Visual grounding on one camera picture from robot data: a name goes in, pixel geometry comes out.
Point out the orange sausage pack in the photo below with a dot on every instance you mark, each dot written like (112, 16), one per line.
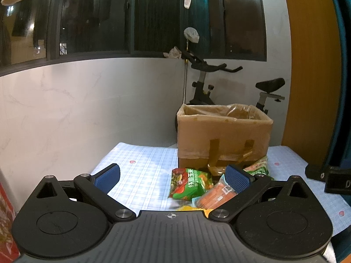
(219, 194)

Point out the light green veggie ring bag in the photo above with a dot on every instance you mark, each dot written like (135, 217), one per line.
(259, 167)

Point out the red patterned box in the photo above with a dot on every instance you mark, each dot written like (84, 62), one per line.
(9, 251)

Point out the white plastic bag on pole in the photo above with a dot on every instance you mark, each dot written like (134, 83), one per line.
(191, 35)

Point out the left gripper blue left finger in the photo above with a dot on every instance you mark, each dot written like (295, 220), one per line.
(95, 189)

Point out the teal curtain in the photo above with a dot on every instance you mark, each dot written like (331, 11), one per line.
(339, 150)

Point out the yellow snack packet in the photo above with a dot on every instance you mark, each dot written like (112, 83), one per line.
(191, 208)

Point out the dark window frame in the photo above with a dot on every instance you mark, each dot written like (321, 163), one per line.
(36, 33)

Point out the brown cardboard box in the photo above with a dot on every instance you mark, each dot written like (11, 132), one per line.
(210, 136)

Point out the orange wooden wardrobe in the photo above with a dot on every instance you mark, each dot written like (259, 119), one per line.
(315, 80)

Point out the crumpled white tissue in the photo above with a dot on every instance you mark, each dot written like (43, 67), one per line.
(174, 53)

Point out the green red corn snack bag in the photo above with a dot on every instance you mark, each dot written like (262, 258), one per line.
(187, 183)

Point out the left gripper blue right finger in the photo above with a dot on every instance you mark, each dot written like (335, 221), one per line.
(249, 189)

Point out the metal pole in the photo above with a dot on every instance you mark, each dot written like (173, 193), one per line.
(185, 73)

